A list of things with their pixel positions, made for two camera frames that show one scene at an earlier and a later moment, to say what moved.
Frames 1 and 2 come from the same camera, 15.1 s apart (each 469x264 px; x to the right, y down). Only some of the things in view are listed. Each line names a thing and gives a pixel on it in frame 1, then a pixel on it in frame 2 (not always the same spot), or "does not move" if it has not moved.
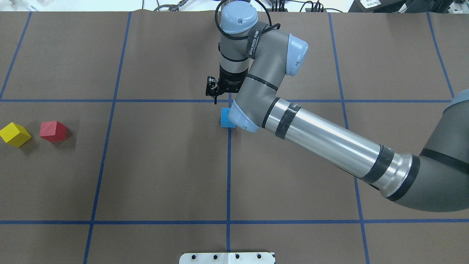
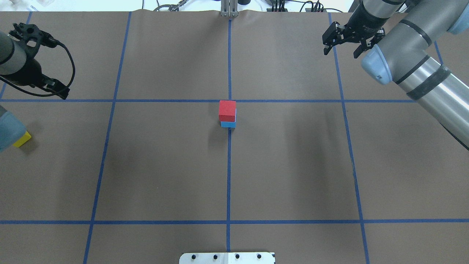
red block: [53, 131] -> [227, 110]
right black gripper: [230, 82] -> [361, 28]
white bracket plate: [227, 258] does not move
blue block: [225, 121] does not move
